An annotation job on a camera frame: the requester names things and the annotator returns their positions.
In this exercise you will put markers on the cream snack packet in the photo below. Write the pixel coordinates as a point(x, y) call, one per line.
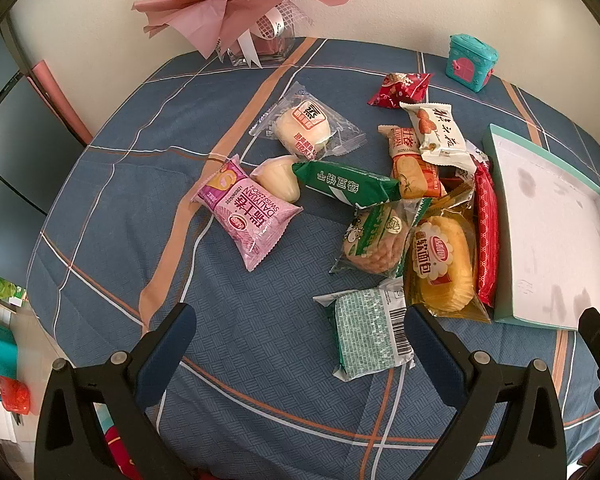
point(437, 132)

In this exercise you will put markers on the teal toy box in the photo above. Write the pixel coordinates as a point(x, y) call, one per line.
point(470, 62)

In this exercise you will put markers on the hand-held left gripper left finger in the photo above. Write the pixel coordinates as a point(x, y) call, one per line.
point(165, 355)

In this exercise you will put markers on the teal white cardboard box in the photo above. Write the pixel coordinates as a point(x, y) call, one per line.
point(545, 225)

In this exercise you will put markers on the clear green cracker packet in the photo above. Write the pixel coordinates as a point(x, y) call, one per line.
point(375, 240)

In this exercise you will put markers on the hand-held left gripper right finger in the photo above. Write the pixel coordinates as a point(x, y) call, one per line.
point(435, 355)

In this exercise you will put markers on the pink cake packet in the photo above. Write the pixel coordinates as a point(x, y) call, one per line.
point(247, 210)

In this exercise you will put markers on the white jelly cup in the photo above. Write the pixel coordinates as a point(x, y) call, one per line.
point(277, 180)

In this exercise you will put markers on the green patterned snack packet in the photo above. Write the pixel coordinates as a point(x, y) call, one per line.
point(370, 330)

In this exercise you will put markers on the dark grey cabinet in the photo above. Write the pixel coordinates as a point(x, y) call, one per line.
point(15, 135)

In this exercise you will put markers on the orange snack packet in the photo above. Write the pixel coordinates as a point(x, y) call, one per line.
point(412, 172)

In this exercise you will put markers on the long red snack packet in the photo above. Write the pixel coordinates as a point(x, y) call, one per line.
point(486, 230)

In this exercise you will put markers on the yellow bread packet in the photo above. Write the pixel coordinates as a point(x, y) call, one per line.
point(445, 260)

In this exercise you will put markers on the green biscuit packet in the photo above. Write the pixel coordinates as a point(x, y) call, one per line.
point(345, 182)

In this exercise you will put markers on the pink paper roll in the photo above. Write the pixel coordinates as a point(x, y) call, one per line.
point(62, 105)

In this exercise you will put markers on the dark red snack packet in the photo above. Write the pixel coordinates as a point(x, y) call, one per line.
point(462, 175)

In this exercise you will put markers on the blue plaid tablecloth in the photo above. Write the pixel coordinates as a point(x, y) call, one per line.
point(145, 160)

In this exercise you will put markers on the clear white bun packet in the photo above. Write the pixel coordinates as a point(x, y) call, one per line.
point(305, 127)

